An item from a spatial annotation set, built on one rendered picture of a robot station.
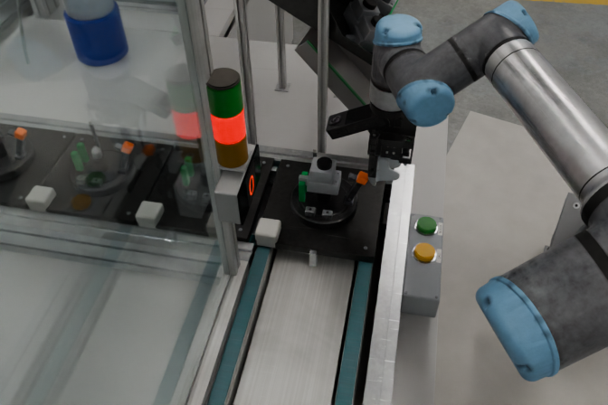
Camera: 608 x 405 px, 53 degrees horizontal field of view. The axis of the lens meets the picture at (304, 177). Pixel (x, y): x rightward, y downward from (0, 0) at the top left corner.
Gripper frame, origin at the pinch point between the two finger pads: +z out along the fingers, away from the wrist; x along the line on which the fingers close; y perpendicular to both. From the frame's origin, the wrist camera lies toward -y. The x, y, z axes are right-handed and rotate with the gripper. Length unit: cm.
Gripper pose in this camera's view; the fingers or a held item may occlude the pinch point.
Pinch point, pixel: (371, 179)
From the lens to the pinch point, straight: 122.1
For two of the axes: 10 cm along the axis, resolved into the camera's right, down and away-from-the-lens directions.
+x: 2.0, -7.0, 6.9
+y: 9.8, 1.3, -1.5
